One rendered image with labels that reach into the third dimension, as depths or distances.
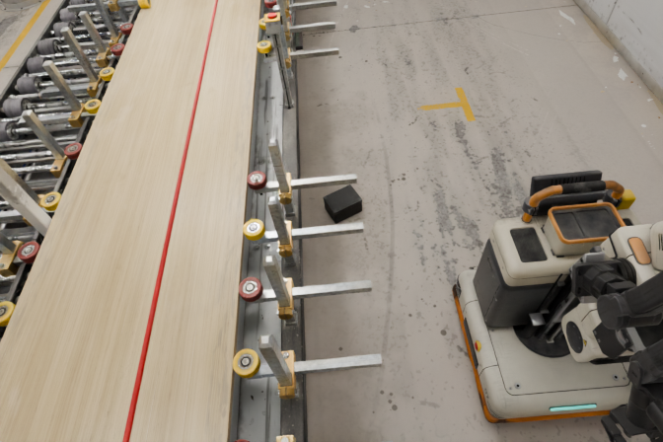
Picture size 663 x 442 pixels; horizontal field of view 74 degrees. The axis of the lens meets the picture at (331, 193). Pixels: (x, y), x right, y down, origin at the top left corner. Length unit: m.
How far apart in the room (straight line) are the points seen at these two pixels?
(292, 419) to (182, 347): 0.42
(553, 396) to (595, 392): 0.17
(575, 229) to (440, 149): 1.60
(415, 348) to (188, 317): 1.24
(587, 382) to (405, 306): 0.88
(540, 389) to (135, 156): 1.99
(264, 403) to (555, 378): 1.20
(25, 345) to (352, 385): 1.38
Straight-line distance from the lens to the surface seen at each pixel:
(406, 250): 2.64
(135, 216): 1.90
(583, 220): 1.79
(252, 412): 1.71
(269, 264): 1.31
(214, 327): 1.53
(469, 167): 3.09
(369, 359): 1.50
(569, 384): 2.19
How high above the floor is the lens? 2.24
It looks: 50 degrees down
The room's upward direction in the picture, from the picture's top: 7 degrees counter-clockwise
